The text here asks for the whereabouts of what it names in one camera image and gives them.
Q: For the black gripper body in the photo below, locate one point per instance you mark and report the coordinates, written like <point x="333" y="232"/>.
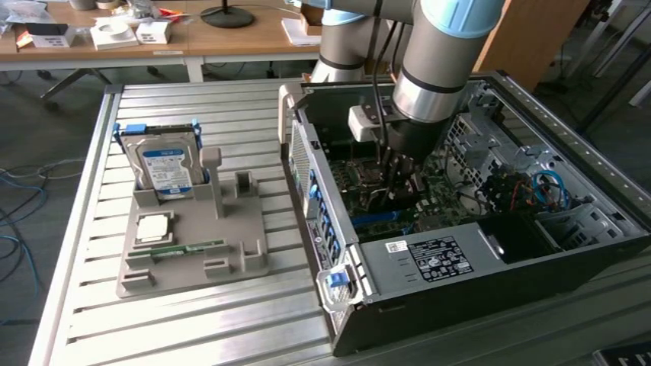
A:
<point x="414" y="137"/>

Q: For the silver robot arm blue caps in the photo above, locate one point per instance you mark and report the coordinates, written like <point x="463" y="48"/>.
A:
<point x="438" y="57"/>

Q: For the metal CPU socket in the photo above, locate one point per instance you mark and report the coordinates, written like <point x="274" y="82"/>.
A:
<point x="363" y="169"/>

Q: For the green motherboard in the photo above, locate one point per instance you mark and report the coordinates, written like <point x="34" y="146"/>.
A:
<point x="447" y="206"/>

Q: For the grey metal disk bay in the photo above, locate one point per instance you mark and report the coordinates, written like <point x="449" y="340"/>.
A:
<point x="473" y="145"/>

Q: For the blue expansion slot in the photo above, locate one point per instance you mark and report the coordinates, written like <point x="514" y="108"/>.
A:
<point x="377" y="219"/>

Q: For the grey power supply unit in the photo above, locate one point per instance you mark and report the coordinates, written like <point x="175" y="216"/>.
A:
<point x="397" y="259"/>

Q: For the blue case release latch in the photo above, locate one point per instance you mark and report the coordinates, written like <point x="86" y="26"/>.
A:
<point x="337" y="278"/>

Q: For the wooden cabinet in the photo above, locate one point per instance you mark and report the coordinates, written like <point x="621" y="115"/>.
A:
<point x="534" y="38"/>

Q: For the white paper sheets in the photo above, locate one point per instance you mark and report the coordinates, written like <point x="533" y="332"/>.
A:
<point x="298" y="34"/>

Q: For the black open PC case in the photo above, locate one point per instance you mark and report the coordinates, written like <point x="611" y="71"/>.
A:
<point x="458" y="312"/>

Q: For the small cardboard box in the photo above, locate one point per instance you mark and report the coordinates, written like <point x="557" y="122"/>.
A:
<point x="310" y="15"/>

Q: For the grey parts rack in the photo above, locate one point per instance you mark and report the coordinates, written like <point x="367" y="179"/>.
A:
<point x="203" y="228"/>

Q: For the wooden desk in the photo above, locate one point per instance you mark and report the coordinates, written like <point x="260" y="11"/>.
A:
<point x="228" y="42"/>

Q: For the hard disk blue label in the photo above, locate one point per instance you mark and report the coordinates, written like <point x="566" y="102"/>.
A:
<point x="163" y="164"/>

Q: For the light green RAM stick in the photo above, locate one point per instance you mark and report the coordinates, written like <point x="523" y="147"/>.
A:
<point x="172" y="249"/>

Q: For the silver CPU chip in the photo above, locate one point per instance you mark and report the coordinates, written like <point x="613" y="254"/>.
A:
<point x="154" y="228"/>

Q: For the black round lamp base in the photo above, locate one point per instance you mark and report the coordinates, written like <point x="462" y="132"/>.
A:
<point x="227" y="17"/>

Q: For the small white labelled box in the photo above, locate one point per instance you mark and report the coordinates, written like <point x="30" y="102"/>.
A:
<point x="152" y="32"/>

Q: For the white box with tape roll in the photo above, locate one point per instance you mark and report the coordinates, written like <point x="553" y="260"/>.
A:
<point x="114" y="34"/>

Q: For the beige tape roll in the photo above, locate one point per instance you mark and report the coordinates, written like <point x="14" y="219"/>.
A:
<point x="108" y="4"/>

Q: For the grey tape roll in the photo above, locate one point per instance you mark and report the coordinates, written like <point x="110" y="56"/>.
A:
<point x="82" y="4"/>

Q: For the black and white box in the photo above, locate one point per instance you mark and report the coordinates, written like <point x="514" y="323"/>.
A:
<point x="51" y="36"/>

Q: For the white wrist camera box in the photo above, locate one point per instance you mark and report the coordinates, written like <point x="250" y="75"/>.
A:
<point x="363" y="122"/>

